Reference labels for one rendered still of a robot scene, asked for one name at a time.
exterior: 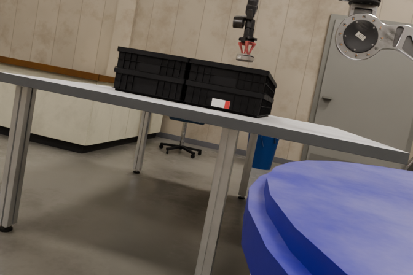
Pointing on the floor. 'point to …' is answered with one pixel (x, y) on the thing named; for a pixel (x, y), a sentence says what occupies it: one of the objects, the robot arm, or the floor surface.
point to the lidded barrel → (329, 220)
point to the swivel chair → (182, 139)
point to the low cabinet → (72, 112)
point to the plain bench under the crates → (138, 102)
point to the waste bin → (264, 152)
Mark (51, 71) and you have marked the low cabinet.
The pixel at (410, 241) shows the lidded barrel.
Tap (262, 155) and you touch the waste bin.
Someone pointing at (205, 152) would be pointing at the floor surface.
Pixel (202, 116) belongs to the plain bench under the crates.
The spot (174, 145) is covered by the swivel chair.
